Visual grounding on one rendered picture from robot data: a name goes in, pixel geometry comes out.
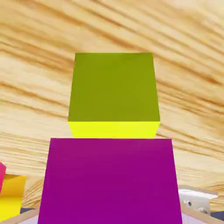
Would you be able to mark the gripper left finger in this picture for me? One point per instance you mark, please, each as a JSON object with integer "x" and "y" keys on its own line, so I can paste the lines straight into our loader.
{"x": 30, "y": 218}

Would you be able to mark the small pink cube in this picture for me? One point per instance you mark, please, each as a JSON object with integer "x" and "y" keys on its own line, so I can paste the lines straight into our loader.
{"x": 2, "y": 175}

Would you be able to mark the small purple cube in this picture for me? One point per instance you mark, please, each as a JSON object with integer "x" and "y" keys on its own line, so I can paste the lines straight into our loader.
{"x": 110, "y": 182}

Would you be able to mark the large orange-yellow box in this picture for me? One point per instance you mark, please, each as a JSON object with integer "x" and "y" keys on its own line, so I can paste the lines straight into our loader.
{"x": 12, "y": 196}

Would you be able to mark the small yellow cube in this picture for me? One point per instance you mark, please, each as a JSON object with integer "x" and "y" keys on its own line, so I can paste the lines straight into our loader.
{"x": 113, "y": 91}

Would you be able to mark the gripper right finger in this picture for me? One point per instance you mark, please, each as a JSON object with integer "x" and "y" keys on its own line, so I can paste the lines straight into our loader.
{"x": 194, "y": 217}

